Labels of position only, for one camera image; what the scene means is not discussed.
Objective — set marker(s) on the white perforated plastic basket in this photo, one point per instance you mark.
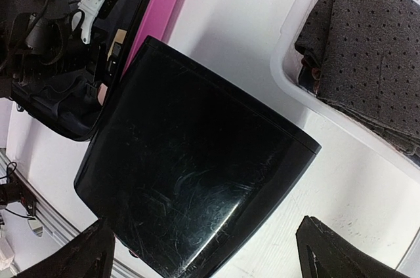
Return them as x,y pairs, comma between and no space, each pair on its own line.
296,78

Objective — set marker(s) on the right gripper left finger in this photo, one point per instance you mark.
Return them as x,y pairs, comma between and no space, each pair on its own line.
90,254

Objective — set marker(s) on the red plaid cloth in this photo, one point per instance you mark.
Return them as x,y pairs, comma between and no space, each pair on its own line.
309,77

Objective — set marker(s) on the black and pink drawer organizer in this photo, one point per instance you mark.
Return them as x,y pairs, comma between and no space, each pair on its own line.
185,166

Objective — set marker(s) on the tan square box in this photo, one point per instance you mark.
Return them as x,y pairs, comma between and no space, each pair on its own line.
115,50

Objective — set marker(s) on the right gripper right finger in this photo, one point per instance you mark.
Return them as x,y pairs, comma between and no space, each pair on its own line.
324,253

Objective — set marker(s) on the pink hard-shell suitcase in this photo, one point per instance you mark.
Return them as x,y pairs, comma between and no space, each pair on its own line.
67,103

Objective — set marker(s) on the black dotted cloth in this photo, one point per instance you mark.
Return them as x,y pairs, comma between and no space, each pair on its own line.
368,55

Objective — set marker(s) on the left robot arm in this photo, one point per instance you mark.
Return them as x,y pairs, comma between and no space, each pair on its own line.
41,39

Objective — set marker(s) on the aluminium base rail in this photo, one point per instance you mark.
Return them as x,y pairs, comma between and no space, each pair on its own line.
61,230

